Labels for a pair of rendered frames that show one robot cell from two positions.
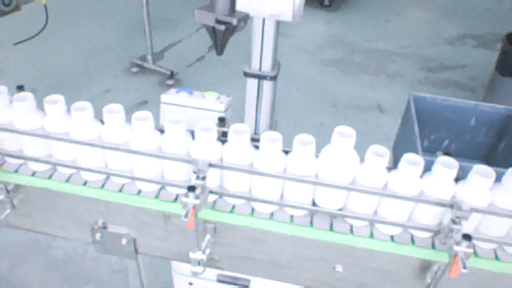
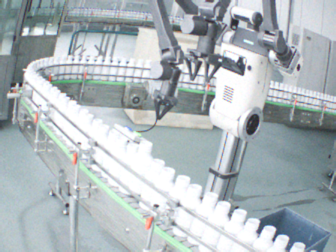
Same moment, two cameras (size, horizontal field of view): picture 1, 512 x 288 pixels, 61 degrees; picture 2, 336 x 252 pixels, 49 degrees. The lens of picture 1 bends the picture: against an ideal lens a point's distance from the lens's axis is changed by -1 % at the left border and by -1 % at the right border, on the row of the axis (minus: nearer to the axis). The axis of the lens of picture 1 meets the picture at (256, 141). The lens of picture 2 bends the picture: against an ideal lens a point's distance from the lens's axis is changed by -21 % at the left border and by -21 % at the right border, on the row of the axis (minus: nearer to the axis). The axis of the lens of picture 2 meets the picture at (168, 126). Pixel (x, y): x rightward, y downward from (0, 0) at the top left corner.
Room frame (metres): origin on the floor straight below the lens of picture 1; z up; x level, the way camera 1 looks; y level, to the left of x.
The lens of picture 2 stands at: (-0.35, -1.04, 1.64)
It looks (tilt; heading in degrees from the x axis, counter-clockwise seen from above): 16 degrees down; 41
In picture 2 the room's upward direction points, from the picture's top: 11 degrees clockwise
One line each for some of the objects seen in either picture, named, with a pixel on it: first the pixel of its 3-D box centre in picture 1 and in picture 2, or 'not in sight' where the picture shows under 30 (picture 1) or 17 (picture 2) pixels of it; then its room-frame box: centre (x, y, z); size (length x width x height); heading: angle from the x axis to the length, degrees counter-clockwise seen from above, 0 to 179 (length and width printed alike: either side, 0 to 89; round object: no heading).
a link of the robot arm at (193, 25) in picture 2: not in sight; (202, 19); (0.70, -0.17, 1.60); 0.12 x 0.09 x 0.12; 175
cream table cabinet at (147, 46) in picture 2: not in sight; (175, 76); (4.08, 2.88, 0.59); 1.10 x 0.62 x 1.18; 154
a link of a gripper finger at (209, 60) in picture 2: not in sight; (206, 67); (0.76, -0.18, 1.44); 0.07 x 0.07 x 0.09; 82
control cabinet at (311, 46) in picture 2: not in sight; (305, 75); (6.68, 2.06, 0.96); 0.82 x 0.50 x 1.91; 154
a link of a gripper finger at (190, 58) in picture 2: not in sight; (197, 67); (0.72, -0.17, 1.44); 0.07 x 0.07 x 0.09; 82
